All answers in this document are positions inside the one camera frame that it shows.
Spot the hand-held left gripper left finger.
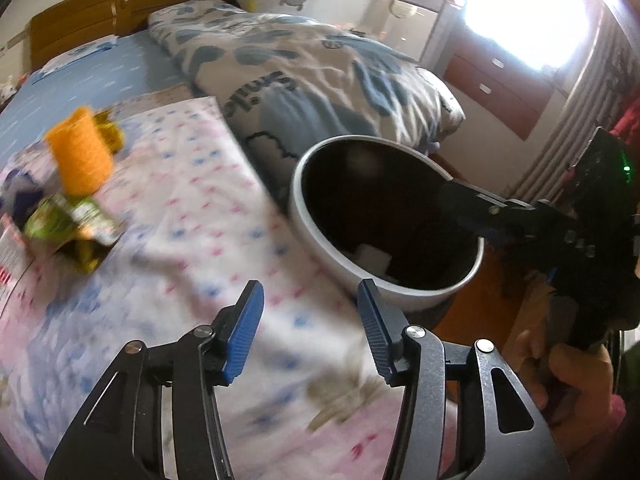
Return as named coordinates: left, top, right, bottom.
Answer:
left=44, top=280, right=265, bottom=480

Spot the round white waste bin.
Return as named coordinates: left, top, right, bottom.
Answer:
left=288, top=135, right=485, bottom=311

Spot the yellow snack packet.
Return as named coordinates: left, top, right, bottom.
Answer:
left=97, top=110, right=125, bottom=153

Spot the striped curtain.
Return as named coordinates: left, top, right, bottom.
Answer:
left=510, top=10, right=631, bottom=201

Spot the orange foam fruit net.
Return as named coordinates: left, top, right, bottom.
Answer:
left=45, top=106, right=112, bottom=196

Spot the blue bed sheet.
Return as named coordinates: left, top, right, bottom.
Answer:
left=0, top=30, right=201, bottom=171

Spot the red and white leaflet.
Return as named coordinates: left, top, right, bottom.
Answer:
left=0, top=220, right=36, bottom=303

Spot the red clothing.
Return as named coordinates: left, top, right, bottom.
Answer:
left=612, top=105, right=640, bottom=147

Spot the wooden drawer cabinet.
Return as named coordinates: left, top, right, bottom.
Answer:
left=442, top=25, right=566, bottom=141

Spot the person's right hand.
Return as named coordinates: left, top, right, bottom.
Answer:
left=516, top=319, right=619, bottom=424

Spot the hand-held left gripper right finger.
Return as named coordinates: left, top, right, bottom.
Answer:
left=357, top=279, right=571, bottom=480

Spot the floral pink bed sheet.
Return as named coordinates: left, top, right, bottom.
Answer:
left=0, top=95, right=451, bottom=480

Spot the white paper scrap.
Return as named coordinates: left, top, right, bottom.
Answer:
left=352, top=244, right=393, bottom=278

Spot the green snack packet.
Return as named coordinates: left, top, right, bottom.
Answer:
left=25, top=194, right=123, bottom=273

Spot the blue patterned quilt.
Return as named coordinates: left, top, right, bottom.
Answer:
left=147, top=2, right=466, bottom=211

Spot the grey bed guard rail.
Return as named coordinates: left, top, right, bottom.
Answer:
left=232, top=0, right=468, bottom=68

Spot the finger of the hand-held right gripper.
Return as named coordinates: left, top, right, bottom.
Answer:
left=437, top=179, right=544, bottom=252

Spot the blue and white pillow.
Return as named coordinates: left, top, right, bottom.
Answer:
left=27, top=35, right=118, bottom=83

